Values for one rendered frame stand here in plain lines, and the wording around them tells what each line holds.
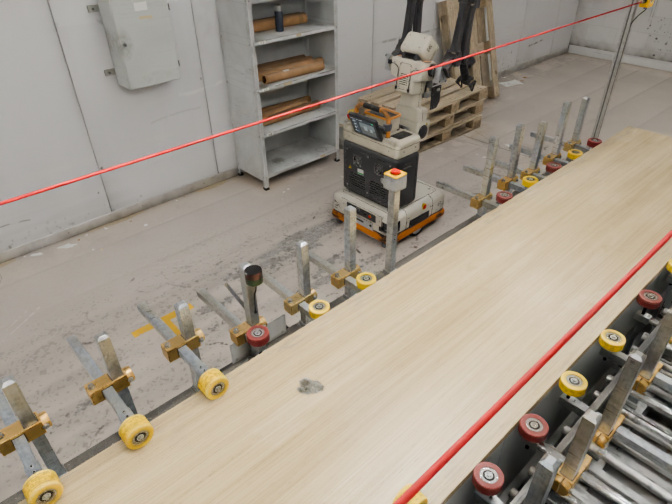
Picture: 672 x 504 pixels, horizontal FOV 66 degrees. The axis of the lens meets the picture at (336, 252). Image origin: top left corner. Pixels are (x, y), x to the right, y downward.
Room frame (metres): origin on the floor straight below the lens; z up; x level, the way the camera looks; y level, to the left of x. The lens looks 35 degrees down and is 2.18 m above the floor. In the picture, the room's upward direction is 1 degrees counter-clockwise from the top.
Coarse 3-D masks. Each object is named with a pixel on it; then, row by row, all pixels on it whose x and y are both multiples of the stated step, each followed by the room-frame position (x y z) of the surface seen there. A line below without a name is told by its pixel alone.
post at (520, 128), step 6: (516, 126) 2.60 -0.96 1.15; (522, 126) 2.57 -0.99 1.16; (516, 132) 2.59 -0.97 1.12; (522, 132) 2.58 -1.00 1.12; (516, 138) 2.59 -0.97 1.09; (522, 138) 2.59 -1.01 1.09; (516, 144) 2.58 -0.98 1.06; (516, 150) 2.58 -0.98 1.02; (510, 156) 2.60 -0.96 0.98; (516, 156) 2.57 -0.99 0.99; (510, 162) 2.59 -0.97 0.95; (516, 162) 2.58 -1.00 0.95; (510, 168) 2.59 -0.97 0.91; (516, 168) 2.59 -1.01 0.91; (510, 174) 2.58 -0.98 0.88; (510, 192) 2.58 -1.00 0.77
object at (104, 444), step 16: (512, 192) 2.70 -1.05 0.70; (464, 224) 2.35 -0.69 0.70; (416, 256) 2.06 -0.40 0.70; (336, 304) 1.71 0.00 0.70; (224, 368) 1.35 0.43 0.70; (176, 400) 1.21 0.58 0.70; (96, 448) 1.02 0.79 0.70; (64, 464) 0.96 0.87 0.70; (80, 464) 0.96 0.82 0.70; (16, 496) 0.86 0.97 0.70
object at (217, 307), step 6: (198, 294) 1.62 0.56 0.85; (204, 294) 1.60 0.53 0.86; (204, 300) 1.58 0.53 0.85; (210, 300) 1.56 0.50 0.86; (216, 300) 1.56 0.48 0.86; (210, 306) 1.55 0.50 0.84; (216, 306) 1.53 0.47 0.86; (222, 306) 1.53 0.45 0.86; (216, 312) 1.52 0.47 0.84; (222, 312) 1.49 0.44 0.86; (228, 312) 1.49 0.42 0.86; (222, 318) 1.49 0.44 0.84; (228, 318) 1.46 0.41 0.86; (234, 318) 1.46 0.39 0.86; (234, 324) 1.42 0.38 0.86; (246, 336) 1.36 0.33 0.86; (258, 348) 1.31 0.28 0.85; (264, 348) 1.32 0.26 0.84
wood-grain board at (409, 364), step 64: (576, 192) 2.32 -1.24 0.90; (640, 192) 2.31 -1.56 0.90; (448, 256) 1.78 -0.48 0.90; (512, 256) 1.77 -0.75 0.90; (576, 256) 1.76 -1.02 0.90; (640, 256) 1.76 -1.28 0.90; (320, 320) 1.39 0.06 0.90; (384, 320) 1.39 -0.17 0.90; (448, 320) 1.38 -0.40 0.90; (512, 320) 1.38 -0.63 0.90; (576, 320) 1.37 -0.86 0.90; (256, 384) 1.10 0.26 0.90; (384, 384) 1.09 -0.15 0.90; (448, 384) 1.09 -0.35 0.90; (512, 384) 1.08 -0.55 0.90; (128, 448) 0.88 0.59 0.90; (192, 448) 0.87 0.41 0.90; (256, 448) 0.87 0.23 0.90; (320, 448) 0.87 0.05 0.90; (384, 448) 0.86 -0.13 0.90; (448, 448) 0.86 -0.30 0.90
